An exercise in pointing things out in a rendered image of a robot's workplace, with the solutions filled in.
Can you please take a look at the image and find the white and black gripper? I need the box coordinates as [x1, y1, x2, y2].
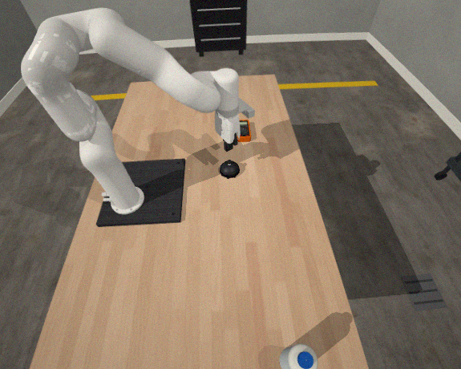
[215, 111, 241, 152]

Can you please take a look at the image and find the white bottle with blue cap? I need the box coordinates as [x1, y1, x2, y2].
[280, 343, 318, 369]

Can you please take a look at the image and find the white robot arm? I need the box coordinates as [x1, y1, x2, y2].
[21, 8, 255, 214]

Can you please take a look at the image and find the black dome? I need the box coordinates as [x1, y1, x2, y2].
[220, 160, 240, 179]

